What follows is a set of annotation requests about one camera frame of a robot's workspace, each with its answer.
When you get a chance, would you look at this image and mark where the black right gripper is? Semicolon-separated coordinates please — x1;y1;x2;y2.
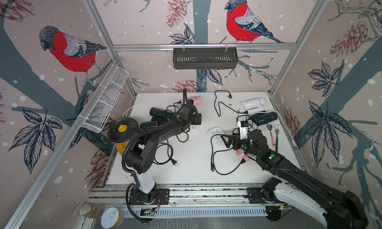
221;132;261;159

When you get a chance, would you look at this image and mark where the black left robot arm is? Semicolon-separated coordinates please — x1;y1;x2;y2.
121;103;202;194

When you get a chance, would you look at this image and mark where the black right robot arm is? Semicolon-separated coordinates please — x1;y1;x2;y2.
221;129;369;229

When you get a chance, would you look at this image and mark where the pink hair dryer near arm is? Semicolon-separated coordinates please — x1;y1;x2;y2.
235;149;251;164

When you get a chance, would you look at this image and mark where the white power strip right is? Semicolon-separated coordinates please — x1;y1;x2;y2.
208;127;224;143

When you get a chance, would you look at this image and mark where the white power strip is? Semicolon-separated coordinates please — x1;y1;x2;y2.
190;124;199;133
208;127;224;143

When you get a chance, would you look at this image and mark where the dark green folding hair dryer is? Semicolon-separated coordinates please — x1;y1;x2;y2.
250;112;278;126

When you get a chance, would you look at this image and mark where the white power strip left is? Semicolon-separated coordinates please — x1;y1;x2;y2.
190;124;199;133

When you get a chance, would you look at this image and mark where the white folding hair dryer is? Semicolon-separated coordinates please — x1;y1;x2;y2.
241;98;265;110

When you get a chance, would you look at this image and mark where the pink folding hair dryer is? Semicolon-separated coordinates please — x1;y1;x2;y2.
180;96;203;106

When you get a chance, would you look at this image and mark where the dark green small hair dryer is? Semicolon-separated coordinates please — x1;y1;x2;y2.
149;107;173;120

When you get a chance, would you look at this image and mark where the green copper long hair dryer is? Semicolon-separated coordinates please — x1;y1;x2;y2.
140;121;158;130

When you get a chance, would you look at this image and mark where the yellow pot with glass lid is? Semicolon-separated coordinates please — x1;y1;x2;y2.
108;117;138;155

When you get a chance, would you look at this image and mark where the white lidded tin can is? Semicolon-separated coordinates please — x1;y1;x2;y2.
100;208;124;229

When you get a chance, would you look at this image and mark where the glass jar with lid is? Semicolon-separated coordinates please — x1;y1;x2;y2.
79;203;104;219

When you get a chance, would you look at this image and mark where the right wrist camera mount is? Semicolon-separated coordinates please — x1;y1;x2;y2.
237;120;251;140

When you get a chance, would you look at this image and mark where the black cord of near dryer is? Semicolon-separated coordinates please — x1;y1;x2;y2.
210;134;243;176

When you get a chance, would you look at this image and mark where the silver spoon pink handle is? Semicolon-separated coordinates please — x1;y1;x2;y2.
267;122;276;148

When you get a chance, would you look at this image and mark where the silver fork dark handle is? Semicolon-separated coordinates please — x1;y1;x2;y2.
275;124;281;152

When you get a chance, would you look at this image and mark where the black cord of long dryer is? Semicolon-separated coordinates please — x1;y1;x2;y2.
152;139;178;166

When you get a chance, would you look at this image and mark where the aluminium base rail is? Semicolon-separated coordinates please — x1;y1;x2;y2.
89;182;302;219

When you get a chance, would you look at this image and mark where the black hanging wall basket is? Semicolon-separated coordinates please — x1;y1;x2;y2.
173;47;238;70

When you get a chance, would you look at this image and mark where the white wire basket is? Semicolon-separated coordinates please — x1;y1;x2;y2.
82;65;129;133

